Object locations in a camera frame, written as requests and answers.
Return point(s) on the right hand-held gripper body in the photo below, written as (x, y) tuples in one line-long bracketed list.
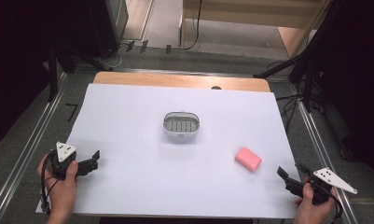
[(324, 184)]

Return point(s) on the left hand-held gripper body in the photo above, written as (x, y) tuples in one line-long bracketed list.
[(63, 160)]

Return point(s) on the pink soap bar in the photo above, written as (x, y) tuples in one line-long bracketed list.
[(248, 159)]

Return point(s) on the grey soap dish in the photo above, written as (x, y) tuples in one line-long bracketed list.
[(181, 123)]

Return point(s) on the person's right hand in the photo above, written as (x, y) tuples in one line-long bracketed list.
[(312, 208)]

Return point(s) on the person's left hand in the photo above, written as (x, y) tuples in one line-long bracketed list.
[(61, 192)]

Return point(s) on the white paper sheet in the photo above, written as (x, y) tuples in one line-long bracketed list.
[(163, 174)]

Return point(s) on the black metal stand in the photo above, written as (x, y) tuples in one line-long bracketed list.
[(302, 65), (55, 68)]

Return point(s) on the dark curtain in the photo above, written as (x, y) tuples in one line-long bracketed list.
[(355, 77), (16, 62)]

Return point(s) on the wooden table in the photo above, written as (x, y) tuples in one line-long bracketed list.
[(175, 80)]

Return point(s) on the black tape strip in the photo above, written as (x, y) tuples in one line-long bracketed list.
[(130, 45), (168, 48), (143, 46)]

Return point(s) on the dark cabinet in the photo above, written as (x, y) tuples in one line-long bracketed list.
[(107, 25)]

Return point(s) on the metal floor rail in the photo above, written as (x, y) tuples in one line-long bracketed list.
[(324, 155), (29, 146)]

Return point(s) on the light wooden frame furniture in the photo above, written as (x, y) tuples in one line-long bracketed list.
[(253, 15)]

